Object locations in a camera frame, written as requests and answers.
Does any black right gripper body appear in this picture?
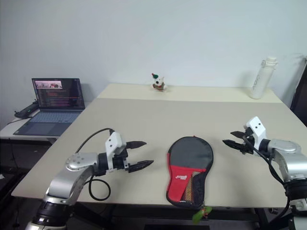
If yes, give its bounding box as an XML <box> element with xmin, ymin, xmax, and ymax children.
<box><xmin>240</xmin><ymin>133</ymin><xmax>256</xmax><ymax>155</ymax></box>

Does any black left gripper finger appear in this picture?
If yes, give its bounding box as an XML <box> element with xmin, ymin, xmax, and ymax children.
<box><xmin>128</xmin><ymin>160</ymin><xmax>154</xmax><ymax>174</ymax></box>
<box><xmin>126</xmin><ymin>141</ymin><xmax>147</xmax><ymax>150</ymax></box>

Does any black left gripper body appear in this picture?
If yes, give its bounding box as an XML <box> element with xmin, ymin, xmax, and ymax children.
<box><xmin>112</xmin><ymin>148</ymin><xmax>131</xmax><ymax>172</ymax></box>

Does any red black paddle case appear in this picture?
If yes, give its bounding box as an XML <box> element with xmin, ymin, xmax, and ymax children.
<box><xmin>165</xmin><ymin>136</ymin><xmax>215</xmax><ymax>209</ymax></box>

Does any white water bottle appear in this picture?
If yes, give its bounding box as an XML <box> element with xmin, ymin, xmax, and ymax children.
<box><xmin>249</xmin><ymin>56</ymin><xmax>279</xmax><ymax>100</ymax></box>

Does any small white plush dog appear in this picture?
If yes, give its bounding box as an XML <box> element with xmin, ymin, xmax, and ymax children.
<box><xmin>150</xmin><ymin>72</ymin><xmax>168</xmax><ymax>92</ymax></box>

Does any black office chair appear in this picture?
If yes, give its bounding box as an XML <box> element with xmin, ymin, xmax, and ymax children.
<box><xmin>289</xmin><ymin>56</ymin><xmax>307</xmax><ymax>126</ymax></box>

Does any open blue laptop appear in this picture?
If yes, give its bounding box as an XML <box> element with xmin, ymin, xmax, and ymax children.
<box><xmin>13</xmin><ymin>77</ymin><xmax>86</xmax><ymax>137</ymax></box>

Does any black device with green light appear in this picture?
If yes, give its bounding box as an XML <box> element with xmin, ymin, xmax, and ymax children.
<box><xmin>14</xmin><ymin>101</ymin><xmax>39</xmax><ymax>119</ymax></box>

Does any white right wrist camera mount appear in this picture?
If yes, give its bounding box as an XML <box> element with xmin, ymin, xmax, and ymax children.
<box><xmin>245</xmin><ymin>116</ymin><xmax>267</xmax><ymax>150</ymax></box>

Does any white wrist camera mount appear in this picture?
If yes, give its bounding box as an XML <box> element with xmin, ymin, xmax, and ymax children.
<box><xmin>245</xmin><ymin>116</ymin><xmax>267</xmax><ymax>150</ymax></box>
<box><xmin>105</xmin><ymin>131</ymin><xmax>127</xmax><ymax>172</ymax></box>

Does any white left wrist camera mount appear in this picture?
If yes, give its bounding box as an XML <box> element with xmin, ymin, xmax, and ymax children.
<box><xmin>105</xmin><ymin>131</ymin><xmax>127</xmax><ymax>172</ymax></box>

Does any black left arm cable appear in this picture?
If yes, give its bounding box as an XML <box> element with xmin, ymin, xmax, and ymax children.
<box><xmin>76</xmin><ymin>128</ymin><xmax>114</xmax><ymax>201</ymax></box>

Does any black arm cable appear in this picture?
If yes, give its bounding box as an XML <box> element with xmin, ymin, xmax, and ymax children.
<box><xmin>249</xmin><ymin>138</ymin><xmax>292</xmax><ymax>220</ymax></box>
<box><xmin>76</xmin><ymin>128</ymin><xmax>114</xmax><ymax>201</ymax></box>

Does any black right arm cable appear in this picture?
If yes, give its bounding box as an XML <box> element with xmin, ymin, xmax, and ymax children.
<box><xmin>249</xmin><ymin>138</ymin><xmax>292</xmax><ymax>220</ymax></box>

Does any black table frame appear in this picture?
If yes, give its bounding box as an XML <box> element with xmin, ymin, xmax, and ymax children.
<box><xmin>71</xmin><ymin>203</ymin><xmax>273</xmax><ymax>230</ymax></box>

